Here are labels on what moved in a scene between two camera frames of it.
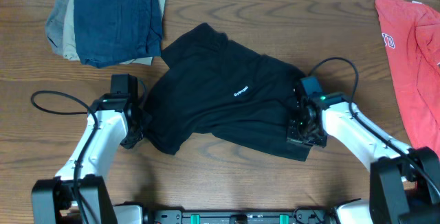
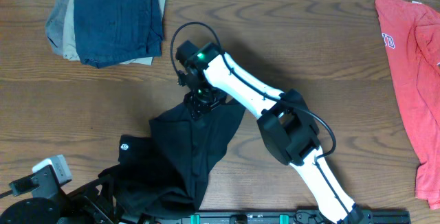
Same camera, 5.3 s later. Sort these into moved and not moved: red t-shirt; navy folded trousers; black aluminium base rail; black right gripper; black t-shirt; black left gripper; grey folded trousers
Moved: black right gripper; black t-shirt; black left gripper
Not moved: navy folded trousers; grey folded trousers; black aluminium base rail; red t-shirt
